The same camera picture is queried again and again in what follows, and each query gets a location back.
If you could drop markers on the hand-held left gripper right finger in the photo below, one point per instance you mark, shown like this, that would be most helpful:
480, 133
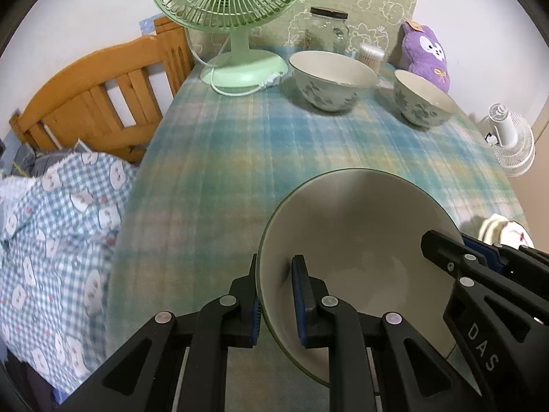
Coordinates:
299, 309

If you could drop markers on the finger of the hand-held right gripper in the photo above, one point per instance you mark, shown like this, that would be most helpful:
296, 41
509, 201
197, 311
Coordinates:
446, 253
482, 251

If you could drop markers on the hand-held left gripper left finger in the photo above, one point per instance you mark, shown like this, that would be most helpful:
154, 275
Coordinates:
257, 324

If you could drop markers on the round cream yellow-flower plate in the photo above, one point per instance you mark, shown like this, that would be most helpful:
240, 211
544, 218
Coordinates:
484, 229

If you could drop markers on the scalloped cream yellow-flower plate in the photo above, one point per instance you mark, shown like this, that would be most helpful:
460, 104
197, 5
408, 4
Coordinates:
497, 221

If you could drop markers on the white plate with red flower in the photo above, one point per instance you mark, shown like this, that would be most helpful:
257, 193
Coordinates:
514, 236

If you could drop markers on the floral ceramic bowl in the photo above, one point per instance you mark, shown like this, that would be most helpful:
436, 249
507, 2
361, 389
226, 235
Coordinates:
418, 111
330, 90
364, 231

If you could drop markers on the beige door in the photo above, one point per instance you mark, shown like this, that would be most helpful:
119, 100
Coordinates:
538, 206

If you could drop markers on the white standing fan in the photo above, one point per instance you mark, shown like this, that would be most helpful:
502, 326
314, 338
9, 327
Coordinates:
514, 146

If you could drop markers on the plaid tablecloth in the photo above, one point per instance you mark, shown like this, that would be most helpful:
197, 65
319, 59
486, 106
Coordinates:
240, 154

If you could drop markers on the purple plush rabbit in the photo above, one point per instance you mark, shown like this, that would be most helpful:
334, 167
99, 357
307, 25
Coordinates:
424, 64

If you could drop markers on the clear cotton swab container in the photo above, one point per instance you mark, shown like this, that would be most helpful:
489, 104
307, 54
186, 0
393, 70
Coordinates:
372, 55

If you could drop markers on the blue checked blanket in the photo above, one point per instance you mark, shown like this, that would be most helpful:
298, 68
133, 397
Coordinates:
55, 244

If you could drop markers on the glass jar with dark lid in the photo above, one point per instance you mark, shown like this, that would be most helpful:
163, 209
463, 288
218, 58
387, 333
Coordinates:
328, 34

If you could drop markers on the grey cloth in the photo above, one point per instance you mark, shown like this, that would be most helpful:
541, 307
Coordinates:
47, 161

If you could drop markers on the green desk fan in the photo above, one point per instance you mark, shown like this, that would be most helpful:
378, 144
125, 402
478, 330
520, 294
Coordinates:
240, 43

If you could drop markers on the wooden bed headboard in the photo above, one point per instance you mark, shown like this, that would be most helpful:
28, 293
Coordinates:
85, 90

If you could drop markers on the green printed wall board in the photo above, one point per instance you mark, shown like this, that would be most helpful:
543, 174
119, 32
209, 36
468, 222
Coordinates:
377, 4

